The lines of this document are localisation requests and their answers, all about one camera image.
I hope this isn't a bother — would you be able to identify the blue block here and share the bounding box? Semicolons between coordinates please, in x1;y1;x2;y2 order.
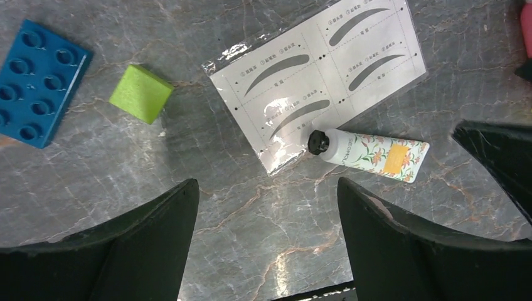
1;19;93;149

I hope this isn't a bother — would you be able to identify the pink bottle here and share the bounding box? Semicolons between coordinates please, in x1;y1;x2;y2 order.
519;0;532;58

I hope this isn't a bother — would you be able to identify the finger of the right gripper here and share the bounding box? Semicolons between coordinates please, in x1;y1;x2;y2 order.
514;58;532;83
452;120;531;223

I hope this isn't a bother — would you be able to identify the white eyebrow stencil card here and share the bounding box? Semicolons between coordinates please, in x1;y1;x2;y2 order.
202;1;427;175

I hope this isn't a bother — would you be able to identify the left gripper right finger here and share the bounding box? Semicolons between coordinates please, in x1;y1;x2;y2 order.
337;177;531;300

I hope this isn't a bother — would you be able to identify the small green cube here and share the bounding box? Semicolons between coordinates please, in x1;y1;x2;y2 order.
109;65;174;124

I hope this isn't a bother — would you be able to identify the white cream tube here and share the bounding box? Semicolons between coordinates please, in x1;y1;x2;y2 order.
307;129;430;183

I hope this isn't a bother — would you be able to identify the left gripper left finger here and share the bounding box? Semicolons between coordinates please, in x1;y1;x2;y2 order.
1;179;200;300

